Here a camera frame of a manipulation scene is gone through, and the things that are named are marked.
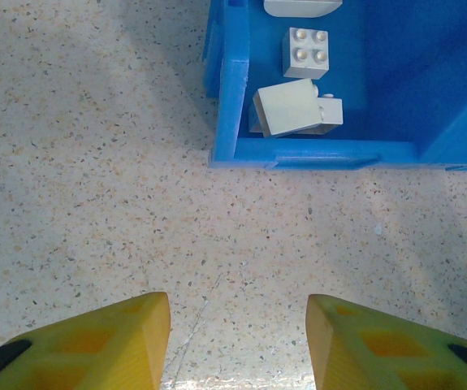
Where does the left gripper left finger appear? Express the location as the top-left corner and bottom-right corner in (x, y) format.
(0, 291), (172, 390)

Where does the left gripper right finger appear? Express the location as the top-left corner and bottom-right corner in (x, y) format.
(305, 294), (467, 390)

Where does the small white lego brick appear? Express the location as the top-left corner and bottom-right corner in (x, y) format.
(317, 93), (344, 127)

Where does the long white lego brick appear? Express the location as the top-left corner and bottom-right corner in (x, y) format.
(263, 0), (344, 20)
(249, 79), (322, 139)

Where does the square white lego brick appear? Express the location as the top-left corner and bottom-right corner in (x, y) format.
(281, 27), (331, 80)

